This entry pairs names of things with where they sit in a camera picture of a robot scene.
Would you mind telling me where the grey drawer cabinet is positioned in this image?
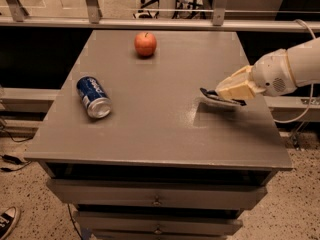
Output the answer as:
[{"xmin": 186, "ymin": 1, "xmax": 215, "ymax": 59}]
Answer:
[{"xmin": 26, "ymin": 30, "xmax": 291, "ymax": 240}]

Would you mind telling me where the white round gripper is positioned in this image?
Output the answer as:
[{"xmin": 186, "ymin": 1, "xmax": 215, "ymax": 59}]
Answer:
[{"xmin": 215, "ymin": 49, "xmax": 297, "ymax": 100}]

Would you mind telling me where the blue rxbar blueberry wrapper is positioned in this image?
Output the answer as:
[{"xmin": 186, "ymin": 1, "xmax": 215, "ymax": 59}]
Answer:
[{"xmin": 200, "ymin": 88, "xmax": 246, "ymax": 106}]

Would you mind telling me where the blue pepsi soda can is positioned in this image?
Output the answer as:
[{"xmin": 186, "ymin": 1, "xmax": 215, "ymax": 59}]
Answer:
[{"xmin": 76, "ymin": 76, "xmax": 111, "ymax": 119}]

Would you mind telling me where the black floor cable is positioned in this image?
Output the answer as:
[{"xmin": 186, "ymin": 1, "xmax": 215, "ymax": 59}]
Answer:
[{"xmin": 0, "ymin": 160, "xmax": 33, "ymax": 173}]

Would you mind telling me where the red apple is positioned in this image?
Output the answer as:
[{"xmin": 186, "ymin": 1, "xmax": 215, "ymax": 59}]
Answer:
[{"xmin": 134, "ymin": 32, "xmax": 157, "ymax": 57}]

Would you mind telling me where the lower grey drawer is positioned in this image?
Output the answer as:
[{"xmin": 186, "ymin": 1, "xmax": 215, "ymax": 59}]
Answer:
[{"xmin": 74, "ymin": 212, "xmax": 242, "ymax": 235}]

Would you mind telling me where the black white sneaker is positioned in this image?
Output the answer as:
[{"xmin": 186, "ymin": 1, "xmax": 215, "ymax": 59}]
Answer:
[{"xmin": 0, "ymin": 207, "xmax": 20, "ymax": 240}]

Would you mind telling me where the grey drawer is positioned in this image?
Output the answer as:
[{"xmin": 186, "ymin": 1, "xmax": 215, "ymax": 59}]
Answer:
[
  {"xmin": 47, "ymin": 179, "xmax": 267, "ymax": 210},
  {"xmin": 74, "ymin": 212, "xmax": 242, "ymax": 235}
]

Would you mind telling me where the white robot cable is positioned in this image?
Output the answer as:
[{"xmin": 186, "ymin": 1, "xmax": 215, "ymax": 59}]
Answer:
[{"xmin": 273, "ymin": 18, "xmax": 318, "ymax": 124}]

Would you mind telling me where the top grey drawer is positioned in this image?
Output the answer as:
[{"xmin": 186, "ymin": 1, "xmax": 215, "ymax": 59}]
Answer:
[{"xmin": 47, "ymin": 179, "xmax": 267, "ymax": 210}]

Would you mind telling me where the metal railing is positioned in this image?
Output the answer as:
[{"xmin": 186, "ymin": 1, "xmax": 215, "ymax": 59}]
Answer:
[{"xmin": 0, "ymin": 0, "xmax": 320, "ymax": 33}]

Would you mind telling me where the black power adapter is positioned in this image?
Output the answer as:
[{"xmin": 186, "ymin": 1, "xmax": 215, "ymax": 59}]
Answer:
[{"xmin": 1, "ymin": 154, "xmax": 23, "ymax": 165}]

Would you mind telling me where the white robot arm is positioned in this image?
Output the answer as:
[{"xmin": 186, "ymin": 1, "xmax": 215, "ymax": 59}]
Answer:
[{"xmin": 215, "ymin": 38, "xmax": 320, "ymax": 100}]

